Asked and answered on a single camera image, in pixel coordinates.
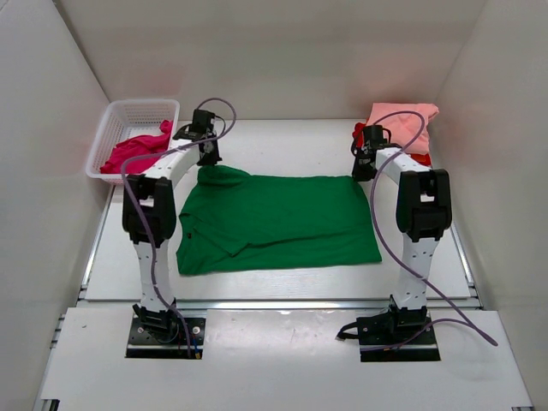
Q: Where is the red t shirt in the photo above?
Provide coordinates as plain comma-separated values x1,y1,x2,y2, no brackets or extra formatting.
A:
350,120,432,166

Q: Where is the green t shirt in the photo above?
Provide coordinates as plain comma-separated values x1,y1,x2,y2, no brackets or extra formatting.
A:
176,165,382,276

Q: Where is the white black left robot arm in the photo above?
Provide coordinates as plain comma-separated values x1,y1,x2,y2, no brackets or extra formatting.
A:
120,108,229,345

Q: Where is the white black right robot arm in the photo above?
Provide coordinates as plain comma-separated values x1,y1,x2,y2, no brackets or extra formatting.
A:
351,125,452,344

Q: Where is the salmon pink folded t shirt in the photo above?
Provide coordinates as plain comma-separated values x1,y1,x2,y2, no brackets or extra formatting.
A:
366,103,439,155

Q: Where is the magenta t shirt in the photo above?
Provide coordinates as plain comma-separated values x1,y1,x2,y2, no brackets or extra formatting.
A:
99,120,173,174

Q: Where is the white plastic basket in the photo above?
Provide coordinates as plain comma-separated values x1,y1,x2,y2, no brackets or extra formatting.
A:
86,98,180,185

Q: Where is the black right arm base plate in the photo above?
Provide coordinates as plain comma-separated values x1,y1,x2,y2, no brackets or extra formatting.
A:
337,304,441,363

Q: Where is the aluminium table edge rail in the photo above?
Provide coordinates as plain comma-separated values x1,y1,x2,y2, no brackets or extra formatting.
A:
76,297,482,311

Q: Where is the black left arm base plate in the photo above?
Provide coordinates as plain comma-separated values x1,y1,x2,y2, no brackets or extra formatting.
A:
125,315,206,360

